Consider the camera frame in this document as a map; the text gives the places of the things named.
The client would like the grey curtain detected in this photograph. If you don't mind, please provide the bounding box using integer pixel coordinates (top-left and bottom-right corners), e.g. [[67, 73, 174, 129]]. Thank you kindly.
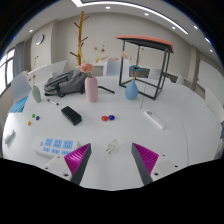
[[13, 41, 26, 77]]

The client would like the pink vase with flowers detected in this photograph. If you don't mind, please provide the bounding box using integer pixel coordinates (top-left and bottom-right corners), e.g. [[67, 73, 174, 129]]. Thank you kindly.
[[79, 44, 110, 103]]

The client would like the black and white marker pen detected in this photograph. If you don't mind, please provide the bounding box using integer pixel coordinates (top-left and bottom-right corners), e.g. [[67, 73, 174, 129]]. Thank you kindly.
[[46, 98, 60, 106]]

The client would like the plain white remote control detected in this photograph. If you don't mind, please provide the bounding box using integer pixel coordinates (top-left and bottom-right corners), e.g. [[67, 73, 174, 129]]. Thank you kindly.
[[143, 110, 166, 130]]

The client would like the green vase with dried flowers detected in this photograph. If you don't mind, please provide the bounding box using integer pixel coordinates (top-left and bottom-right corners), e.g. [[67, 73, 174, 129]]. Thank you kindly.
[[25, 55, 43, 104]]

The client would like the blue vase with flowers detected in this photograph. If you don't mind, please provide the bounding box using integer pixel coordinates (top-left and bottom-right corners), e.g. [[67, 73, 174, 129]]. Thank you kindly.
[[121, 47, 145, 101]]

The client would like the round wall clock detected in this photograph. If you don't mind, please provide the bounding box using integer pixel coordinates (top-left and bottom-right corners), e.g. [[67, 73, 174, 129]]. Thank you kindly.
[[35, 34, 45, 46]]

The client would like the window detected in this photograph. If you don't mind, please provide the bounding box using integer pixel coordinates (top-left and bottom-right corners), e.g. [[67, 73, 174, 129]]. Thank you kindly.
[[0, 48, 16, 96]]

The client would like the black frame table orange top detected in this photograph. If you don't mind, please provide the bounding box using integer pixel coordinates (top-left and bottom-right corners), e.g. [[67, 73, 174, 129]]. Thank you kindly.
[[115, 34, 175, 101]]

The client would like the wall whiteboard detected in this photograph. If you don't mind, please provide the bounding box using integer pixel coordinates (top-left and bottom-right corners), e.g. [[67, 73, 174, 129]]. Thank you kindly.
[[196, 59, 224, 111]]

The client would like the grey backpack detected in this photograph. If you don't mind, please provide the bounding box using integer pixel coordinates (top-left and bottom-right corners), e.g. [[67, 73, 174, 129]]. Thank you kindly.
[[43, 69, 88, 98]]

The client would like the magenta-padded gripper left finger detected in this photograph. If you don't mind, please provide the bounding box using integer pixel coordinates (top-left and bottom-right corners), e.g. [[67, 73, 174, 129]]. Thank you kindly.
[[42, 143, 93, 187]]

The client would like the white chair with blue cushion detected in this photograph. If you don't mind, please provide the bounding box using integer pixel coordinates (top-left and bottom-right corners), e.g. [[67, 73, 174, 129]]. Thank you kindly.
[[7, 70, 33, 114]]

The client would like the small clear charger block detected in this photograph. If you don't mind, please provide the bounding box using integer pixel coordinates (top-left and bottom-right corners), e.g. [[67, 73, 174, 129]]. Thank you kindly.
[[105, 138, 120, 155]]

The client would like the white remote with coloured buttons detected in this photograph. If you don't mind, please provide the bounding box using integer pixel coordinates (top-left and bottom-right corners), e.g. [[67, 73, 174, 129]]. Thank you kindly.
[[3, 129, 17, 145]]

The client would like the group of round ceiling lights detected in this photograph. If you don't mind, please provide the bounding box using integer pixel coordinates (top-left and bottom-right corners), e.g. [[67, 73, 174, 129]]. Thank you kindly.
[[28, 4, 214, 54]]

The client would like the black whiteboard eraser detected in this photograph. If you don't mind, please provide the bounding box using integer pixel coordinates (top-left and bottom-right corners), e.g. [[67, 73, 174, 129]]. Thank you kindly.
[[60, 105, 83, 126]]

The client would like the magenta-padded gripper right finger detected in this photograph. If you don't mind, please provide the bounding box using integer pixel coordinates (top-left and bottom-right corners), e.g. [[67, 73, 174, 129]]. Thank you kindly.
[[131, 143, 183, 187]]

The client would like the wooden coat rack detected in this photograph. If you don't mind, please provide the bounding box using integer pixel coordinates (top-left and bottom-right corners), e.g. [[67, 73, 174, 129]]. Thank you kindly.
[[69, 10, 90, 68]]

